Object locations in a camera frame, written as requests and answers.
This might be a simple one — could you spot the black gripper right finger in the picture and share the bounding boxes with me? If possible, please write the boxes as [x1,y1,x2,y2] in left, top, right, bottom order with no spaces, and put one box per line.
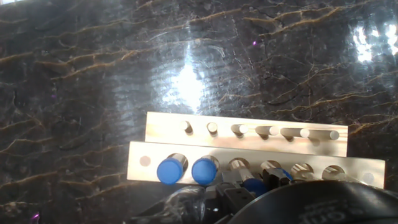
[262,167,293,191]

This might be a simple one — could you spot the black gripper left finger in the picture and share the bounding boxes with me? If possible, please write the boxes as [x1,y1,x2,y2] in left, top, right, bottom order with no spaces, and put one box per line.
[203,172,259,218]

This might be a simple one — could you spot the blue capped test tube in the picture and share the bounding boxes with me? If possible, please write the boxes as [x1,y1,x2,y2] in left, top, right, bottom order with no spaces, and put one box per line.
[156,152,189,186]
[260,160,295,183]
[191,154,220,187]
[228,157,268,197]

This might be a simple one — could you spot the wooden test tube rack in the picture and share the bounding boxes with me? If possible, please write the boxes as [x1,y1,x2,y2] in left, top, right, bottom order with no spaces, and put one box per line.
[126,111,386,190]

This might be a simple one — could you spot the dark marble pattern mat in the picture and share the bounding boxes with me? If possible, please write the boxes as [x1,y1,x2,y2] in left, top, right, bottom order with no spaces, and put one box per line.
[0,0,398,224]

